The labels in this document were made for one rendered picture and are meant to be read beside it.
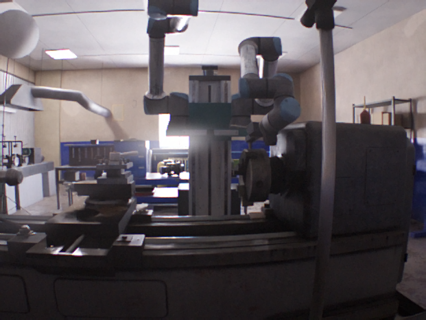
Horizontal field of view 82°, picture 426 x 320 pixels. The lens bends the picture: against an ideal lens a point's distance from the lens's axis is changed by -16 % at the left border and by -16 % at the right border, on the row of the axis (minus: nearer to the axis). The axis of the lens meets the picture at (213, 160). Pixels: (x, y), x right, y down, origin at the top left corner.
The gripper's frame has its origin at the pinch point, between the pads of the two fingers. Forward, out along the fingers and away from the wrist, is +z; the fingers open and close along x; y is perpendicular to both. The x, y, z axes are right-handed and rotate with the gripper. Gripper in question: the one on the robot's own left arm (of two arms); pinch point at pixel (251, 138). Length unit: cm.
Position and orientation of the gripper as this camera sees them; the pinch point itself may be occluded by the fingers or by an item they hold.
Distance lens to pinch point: 141.0
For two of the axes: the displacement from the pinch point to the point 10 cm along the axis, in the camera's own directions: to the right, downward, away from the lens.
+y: -0.6, -9.5, 3.0
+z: -3.9, 3.0, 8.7
